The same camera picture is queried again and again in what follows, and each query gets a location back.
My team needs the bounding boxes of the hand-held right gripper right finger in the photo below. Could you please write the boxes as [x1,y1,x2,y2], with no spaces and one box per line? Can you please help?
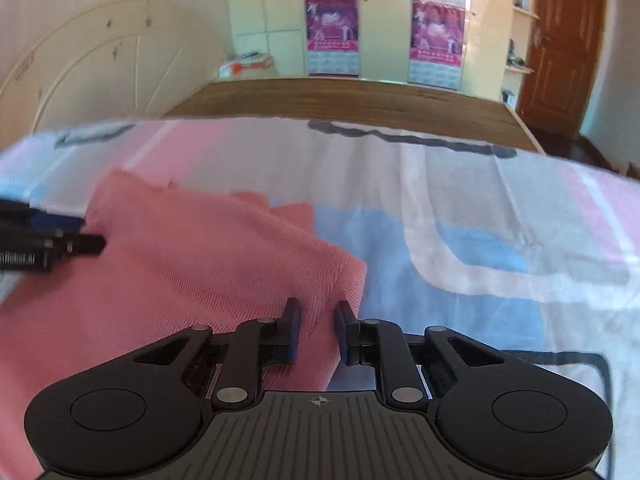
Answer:
[334,300,507,409]

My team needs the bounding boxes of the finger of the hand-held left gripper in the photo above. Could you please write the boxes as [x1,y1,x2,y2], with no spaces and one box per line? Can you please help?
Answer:
[0,199,85,233]
[0,232,107,257]

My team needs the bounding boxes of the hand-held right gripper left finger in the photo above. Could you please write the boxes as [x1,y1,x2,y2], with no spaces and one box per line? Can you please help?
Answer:
[132,298,302,409]

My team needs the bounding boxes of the pink knit garment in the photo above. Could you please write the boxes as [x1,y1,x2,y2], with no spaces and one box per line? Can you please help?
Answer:
[0,169,368,480]

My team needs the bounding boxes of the cream arched headboard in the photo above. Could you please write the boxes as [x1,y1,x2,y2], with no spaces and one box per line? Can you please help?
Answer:
[0,0,228,136]

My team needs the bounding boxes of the pastel printed bedsheet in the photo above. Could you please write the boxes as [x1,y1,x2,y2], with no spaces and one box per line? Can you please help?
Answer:
[0,117,640,480]

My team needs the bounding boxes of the items on bedside stand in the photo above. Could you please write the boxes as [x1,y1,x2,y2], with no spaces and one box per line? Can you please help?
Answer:
[217,51,276,78]

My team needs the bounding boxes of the cream wardrobe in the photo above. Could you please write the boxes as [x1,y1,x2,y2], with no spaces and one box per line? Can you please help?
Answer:
[223,0,543,101]

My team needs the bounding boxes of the brown wooden door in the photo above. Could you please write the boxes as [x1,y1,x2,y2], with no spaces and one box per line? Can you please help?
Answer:
[517,0,608,136]

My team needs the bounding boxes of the wooden bed frame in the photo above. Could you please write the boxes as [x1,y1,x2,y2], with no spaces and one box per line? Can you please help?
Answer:
[165,77,546,156]

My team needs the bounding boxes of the cream wall shelf unit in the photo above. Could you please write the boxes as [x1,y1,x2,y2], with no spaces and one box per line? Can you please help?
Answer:
[502,0,543,106]

